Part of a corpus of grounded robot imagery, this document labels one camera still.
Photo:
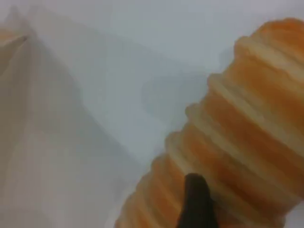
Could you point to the long ridged orange bread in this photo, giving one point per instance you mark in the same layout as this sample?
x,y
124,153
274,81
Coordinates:
x,y
249,118

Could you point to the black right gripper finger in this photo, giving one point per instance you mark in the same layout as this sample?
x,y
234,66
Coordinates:
x,y
197,204

